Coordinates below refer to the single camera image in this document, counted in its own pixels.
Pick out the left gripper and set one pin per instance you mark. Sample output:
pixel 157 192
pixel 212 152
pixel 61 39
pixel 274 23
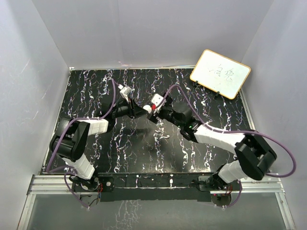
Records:
pixel 134 110

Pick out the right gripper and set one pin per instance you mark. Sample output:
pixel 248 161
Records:
pixel 154 119

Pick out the white round disc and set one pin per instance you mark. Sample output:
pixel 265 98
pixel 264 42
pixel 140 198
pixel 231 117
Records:
pixel 148 108

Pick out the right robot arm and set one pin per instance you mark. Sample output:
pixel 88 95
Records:
pixel 254 156

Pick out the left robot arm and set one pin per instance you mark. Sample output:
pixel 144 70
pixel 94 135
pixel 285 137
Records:
pixel 72 138

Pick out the black base bar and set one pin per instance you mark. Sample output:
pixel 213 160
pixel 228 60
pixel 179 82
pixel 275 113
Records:
pixel 161 186

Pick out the small whiteboard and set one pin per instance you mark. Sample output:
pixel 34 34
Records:
pixel 220 74

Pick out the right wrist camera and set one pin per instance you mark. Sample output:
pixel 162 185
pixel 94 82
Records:
pixel 157 102

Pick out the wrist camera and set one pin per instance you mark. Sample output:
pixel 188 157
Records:
pixel 157 102
pixel 125 91

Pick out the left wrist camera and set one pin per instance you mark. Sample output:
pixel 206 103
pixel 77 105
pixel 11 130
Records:
pixel 125 91

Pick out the aluminium rail frame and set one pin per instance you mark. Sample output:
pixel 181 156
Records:
pixel 152 164

